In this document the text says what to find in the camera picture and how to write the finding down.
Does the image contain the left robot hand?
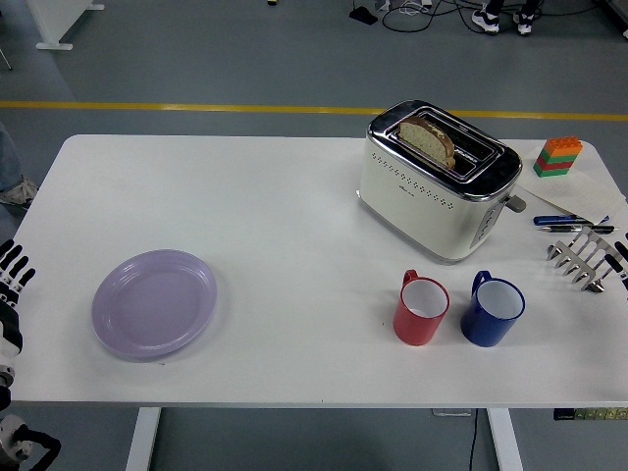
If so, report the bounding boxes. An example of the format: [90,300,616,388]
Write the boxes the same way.
[0,238,37,377]

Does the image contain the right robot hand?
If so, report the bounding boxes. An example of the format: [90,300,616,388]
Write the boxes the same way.
[603,230,628,291]

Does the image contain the purple plate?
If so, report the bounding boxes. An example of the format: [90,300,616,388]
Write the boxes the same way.
[91,248,219,363]

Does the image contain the bread slice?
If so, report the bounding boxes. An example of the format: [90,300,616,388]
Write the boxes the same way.
[396,116,457,171]

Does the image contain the metal toast rack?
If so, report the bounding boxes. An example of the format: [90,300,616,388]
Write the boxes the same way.
[546,228,624,294]

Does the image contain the black pen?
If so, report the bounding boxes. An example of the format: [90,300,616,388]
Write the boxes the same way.
[537,224,617,236]

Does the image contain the white paper sheet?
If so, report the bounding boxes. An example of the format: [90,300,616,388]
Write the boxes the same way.
[517,156,628,225]

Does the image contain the blue pen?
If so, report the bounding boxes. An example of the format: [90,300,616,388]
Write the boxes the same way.
[533,214,593,227]

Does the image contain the toy brick stack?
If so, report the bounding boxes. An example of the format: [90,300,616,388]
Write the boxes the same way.
[533,135,584,179]

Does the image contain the blue mug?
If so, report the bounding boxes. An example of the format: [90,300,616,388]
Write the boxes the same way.
[459,269,526,348]

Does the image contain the table control panel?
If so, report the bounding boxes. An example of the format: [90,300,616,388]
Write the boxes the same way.
[552,407,628,422]

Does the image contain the white table leg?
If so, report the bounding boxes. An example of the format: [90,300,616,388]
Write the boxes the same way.
[125,406,162,471]
[487,407,524,471]

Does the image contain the person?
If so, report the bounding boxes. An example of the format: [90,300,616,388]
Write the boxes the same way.
[0,122,39,210]
[470,0,541,36]

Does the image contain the cream and chrome toaster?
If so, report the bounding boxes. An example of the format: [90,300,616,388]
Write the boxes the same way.
[356,99,527,267]

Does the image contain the red mug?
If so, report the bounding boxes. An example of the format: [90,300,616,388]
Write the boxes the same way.
[392,268,450,347]

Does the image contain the white furniture foot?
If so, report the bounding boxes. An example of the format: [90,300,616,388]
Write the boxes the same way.
[35,0,106,51]

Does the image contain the white power adapter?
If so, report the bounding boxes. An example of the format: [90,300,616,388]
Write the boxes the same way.
[375,0,433,14]

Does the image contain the black hanging cable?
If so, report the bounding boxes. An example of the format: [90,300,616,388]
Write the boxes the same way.
[468,409,480,471]

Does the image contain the black floor cables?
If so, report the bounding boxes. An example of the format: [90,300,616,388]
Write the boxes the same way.
[381,0,475,33]

